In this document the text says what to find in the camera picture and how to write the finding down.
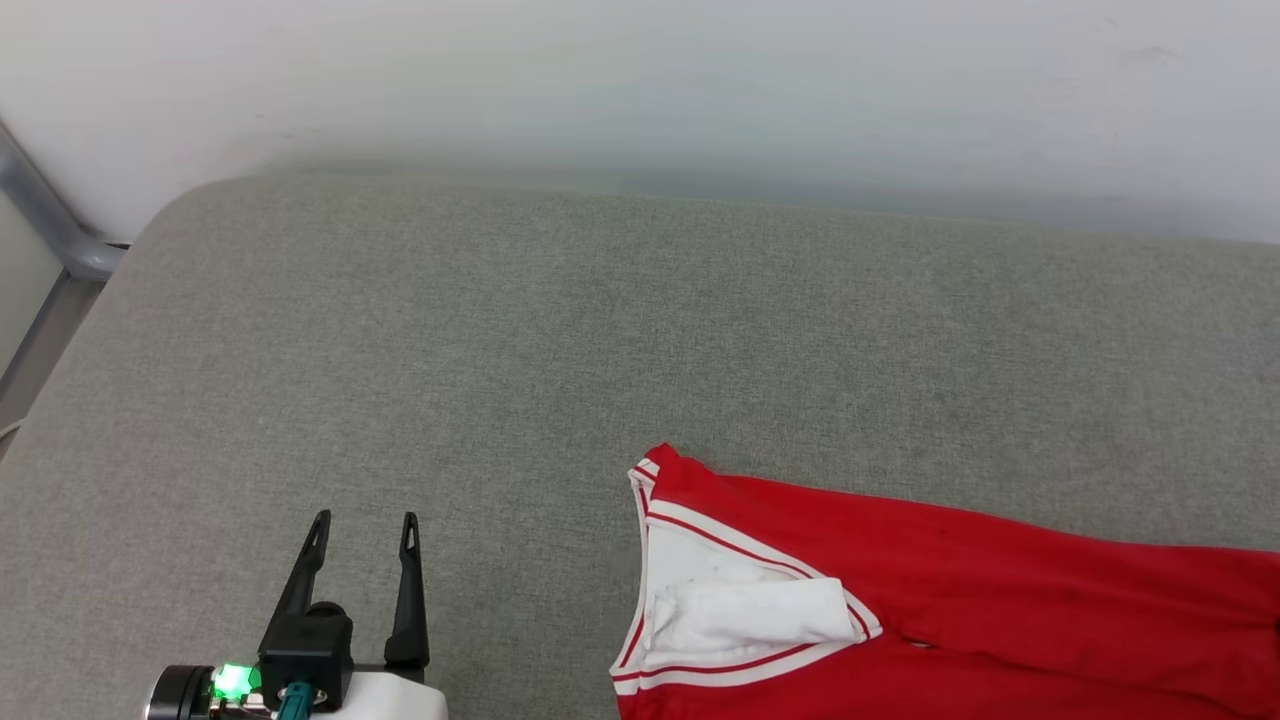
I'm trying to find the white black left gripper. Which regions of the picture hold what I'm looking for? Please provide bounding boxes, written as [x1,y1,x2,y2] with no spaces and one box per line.
[144,509,450,720]

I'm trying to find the red and white basketball jersey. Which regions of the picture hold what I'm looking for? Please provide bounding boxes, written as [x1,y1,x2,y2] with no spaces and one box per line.
[609,442,1280,720]

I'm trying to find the grey metal frame tube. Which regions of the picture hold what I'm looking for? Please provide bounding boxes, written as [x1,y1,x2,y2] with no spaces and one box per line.
[0,118,132,403]

